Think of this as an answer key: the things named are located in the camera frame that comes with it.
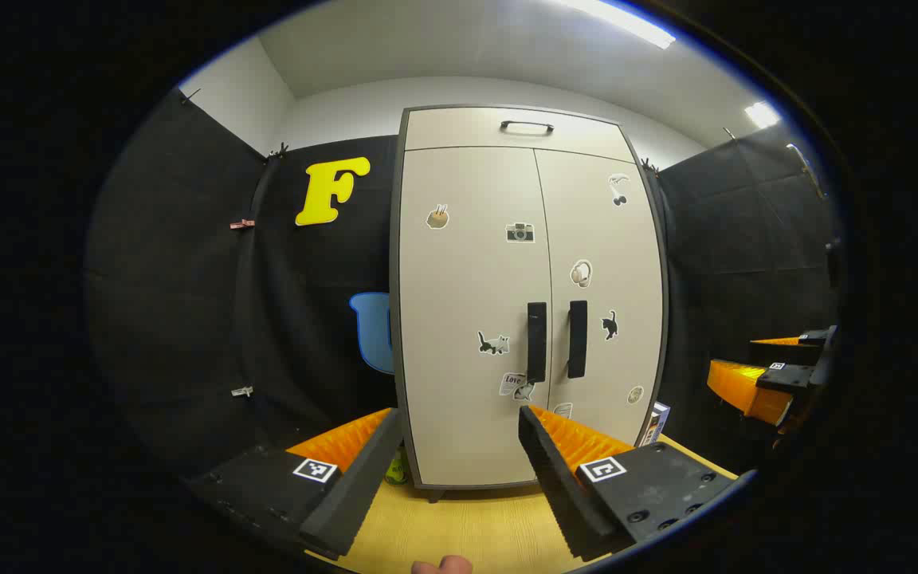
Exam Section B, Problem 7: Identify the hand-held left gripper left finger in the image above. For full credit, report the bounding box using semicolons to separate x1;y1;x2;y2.
184;408;404;560

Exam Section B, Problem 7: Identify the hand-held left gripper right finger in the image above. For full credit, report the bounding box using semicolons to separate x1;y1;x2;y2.
518;405;740;562

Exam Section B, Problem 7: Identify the beige double-door shoe cabinet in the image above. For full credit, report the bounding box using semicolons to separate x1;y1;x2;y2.
390;104;671;503

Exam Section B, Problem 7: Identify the black backdrop cloth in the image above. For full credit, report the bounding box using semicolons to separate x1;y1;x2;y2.
84;88;842;479

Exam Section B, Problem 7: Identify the small white blue box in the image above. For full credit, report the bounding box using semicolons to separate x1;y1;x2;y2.
639;401;672;447

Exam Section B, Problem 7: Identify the long ceiling light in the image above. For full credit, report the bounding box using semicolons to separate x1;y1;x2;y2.
563;0;677;49

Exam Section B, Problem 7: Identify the beige cabinet door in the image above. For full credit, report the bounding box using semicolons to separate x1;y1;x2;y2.
535;150;665;447
400;147;553;486

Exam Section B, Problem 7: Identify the black door handle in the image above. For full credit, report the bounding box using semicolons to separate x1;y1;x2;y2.
568;301;589;379
528;302;548;383

